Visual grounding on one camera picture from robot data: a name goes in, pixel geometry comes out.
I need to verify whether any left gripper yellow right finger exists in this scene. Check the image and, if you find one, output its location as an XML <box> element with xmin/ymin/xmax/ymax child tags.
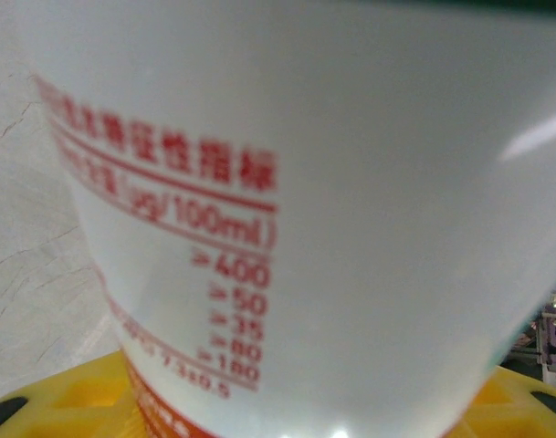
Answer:
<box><xmin>446</xmin><ymin>364</ymin><xmax>556</xmax><ymax>438</ymax></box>

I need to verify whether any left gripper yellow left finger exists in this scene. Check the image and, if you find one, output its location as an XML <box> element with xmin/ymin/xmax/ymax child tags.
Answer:
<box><xmin>0</xmin><ymin>350</ymin><xmax>144</xmax><ymax>438</ymax></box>

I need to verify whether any red white label water bottle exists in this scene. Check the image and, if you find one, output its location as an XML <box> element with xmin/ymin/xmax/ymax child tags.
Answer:
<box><xmin>30</xmin><ymin>0</ymin><xmax>556</xmax><ymax>438</ymax></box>

